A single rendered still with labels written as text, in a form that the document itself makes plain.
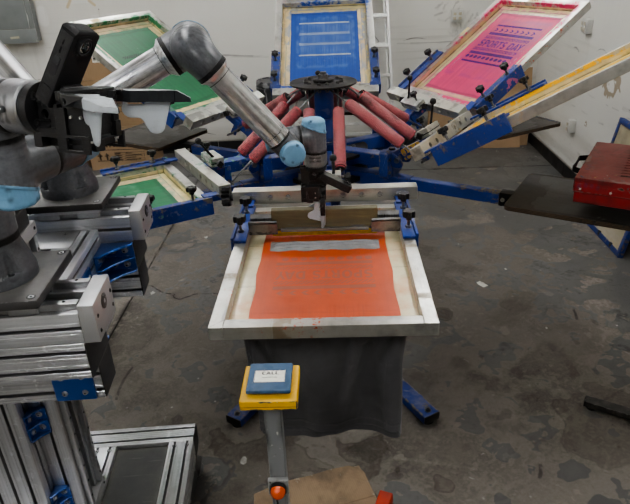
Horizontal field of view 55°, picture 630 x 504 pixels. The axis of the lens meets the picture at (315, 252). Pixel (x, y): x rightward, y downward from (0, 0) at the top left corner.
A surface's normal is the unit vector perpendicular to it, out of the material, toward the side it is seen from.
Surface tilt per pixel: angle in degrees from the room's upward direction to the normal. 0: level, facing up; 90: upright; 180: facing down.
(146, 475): 0
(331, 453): 0
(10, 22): 90
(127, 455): 0
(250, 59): 90
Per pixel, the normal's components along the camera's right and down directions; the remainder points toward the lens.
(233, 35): -0.02, 0.45
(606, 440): -0.04, -0.89
